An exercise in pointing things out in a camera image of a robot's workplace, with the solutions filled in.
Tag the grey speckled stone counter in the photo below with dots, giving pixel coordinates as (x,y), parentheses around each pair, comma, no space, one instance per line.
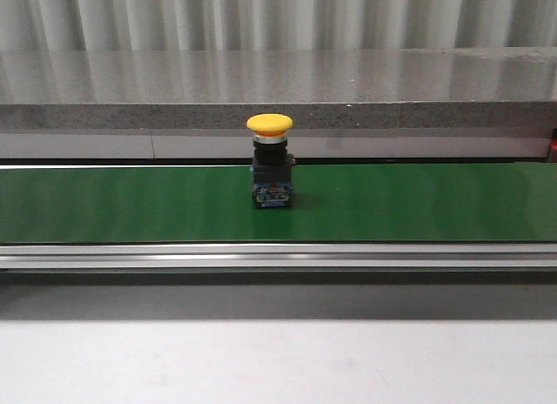
(170,104)

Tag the white pleated curtain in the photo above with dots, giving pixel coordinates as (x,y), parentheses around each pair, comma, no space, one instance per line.
(225,25)

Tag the yellow mushroom push button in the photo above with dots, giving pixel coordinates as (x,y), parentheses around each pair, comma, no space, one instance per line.
(272,164)

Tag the aluminium conveyor frame rail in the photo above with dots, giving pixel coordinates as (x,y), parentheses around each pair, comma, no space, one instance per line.
(282,256)

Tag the green conveyor belt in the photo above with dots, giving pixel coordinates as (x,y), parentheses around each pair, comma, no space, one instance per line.
(374,202)

